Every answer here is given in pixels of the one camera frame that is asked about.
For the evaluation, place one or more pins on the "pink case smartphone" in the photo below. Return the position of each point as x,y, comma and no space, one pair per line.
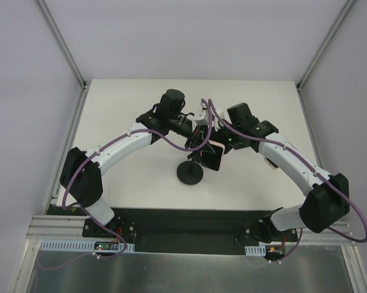
212,154

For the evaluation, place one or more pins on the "left white cable duct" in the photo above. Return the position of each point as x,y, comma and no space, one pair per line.
86,246

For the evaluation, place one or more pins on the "white case smartphone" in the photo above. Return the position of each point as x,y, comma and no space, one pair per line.
271,163

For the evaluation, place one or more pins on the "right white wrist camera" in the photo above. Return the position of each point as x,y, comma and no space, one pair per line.
218,119

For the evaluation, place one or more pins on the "white cable duct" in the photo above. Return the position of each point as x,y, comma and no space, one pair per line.
86,246
259,250

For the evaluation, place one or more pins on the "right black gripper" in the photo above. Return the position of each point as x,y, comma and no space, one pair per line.
219,138

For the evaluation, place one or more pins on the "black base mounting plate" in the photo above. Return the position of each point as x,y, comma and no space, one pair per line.
205,232

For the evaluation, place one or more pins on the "aluminium frame post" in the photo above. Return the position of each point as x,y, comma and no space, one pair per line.
327,40
60,42

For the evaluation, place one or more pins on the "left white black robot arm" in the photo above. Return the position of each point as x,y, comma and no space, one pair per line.
83,171

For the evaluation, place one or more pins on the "round base black phone stand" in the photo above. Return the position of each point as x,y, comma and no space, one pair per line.
190,172

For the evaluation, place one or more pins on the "left aluminium frame post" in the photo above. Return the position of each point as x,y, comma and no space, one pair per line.
60,42

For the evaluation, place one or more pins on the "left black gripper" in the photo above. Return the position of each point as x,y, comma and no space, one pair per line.
192,139

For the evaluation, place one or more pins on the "aluminium extrusion rail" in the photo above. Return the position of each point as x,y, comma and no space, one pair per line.
56,227

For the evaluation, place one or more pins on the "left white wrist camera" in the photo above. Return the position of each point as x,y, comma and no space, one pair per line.
200,117

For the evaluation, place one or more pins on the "right aluminium frame post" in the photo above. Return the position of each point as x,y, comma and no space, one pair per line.
327,40

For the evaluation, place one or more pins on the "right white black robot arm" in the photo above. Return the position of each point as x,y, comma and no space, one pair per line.
326,195

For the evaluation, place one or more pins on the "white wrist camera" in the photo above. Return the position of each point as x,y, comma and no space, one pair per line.
200,117
218,119

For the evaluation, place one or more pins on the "right white cable duct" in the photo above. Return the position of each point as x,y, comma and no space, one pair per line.
259,250

